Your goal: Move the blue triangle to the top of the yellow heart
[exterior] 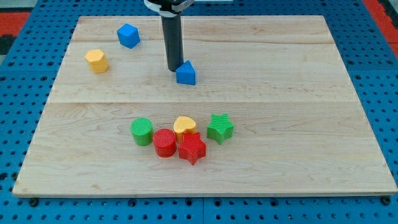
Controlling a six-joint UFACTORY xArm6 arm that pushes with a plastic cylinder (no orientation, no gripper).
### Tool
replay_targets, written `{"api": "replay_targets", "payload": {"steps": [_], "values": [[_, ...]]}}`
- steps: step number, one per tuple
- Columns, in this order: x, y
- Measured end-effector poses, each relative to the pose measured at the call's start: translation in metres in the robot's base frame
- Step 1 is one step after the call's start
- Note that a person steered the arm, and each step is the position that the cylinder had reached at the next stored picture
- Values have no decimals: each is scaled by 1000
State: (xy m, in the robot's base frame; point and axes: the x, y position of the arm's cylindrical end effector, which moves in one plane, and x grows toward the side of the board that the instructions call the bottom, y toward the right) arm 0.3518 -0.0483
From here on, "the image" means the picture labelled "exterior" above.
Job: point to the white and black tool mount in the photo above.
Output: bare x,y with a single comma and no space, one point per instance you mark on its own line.
168,8

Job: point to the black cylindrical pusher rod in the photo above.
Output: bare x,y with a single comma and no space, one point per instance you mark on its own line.
172,31

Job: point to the blue triangle block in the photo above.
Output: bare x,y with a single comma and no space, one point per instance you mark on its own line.
186,74

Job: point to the yellow heart block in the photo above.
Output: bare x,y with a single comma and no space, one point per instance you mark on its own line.
184,125

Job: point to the blue cube block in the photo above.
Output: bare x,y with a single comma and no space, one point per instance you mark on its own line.
128,36

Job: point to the yellow hexagon block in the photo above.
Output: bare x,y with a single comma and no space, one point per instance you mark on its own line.
97,61

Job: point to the green cylinder block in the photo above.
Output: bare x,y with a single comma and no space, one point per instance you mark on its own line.
142,131

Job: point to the green star block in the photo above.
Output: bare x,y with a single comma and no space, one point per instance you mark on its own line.
220,128

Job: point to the red cylinder block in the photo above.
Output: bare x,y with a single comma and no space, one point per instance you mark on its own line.
164,141

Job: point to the red star block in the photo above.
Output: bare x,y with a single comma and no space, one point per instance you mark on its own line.
192,148

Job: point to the light wooden board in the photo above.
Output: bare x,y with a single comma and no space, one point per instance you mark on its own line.
299,127

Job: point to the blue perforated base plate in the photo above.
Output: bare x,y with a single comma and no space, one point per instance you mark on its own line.
30,67

